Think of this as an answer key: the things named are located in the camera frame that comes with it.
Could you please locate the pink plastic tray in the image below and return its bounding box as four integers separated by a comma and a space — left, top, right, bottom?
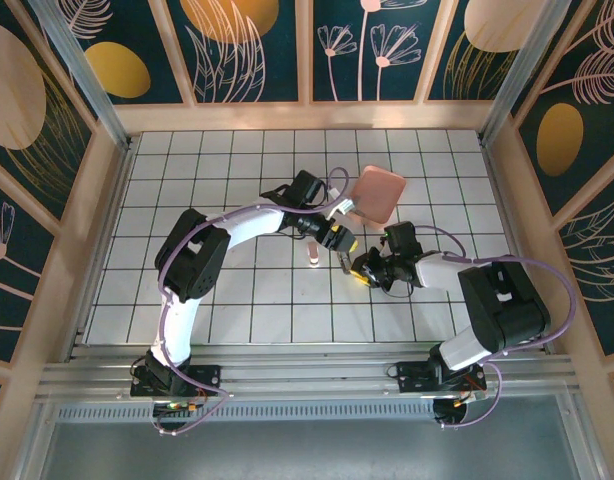
347, 164, 407, 232

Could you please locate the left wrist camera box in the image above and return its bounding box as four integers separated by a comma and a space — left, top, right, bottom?
327, 187, 359, 220

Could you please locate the aluminium mounting rail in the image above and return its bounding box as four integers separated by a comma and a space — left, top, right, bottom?
36, 342, 573, 401

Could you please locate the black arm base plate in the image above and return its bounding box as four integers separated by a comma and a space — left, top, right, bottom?
395, 359, 488, 395
130, 363, 223, 399

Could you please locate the aluminium table edge rail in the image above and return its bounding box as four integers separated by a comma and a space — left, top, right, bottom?
64, 138, 138, 362
481, 138, 549, 354

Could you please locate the slotted grey cable duct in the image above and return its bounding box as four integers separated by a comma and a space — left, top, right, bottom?
51, 402, 471, 422

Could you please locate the small controller board with wires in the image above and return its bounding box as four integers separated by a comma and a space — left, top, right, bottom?
433, 392, 488, 427
151, 398, 204, 419

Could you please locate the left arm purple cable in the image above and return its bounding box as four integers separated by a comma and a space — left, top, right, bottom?
154, 167, 349, 437

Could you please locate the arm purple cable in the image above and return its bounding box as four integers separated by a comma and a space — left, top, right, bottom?
416, 224, 574, 430
154, 167, 349, 437

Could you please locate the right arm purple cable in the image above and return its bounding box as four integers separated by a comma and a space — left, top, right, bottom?
416, 224, 574, 430

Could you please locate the aluminium frame post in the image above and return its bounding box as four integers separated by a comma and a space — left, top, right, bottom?
25, 0, 134, 151
478, 0, 574, 147

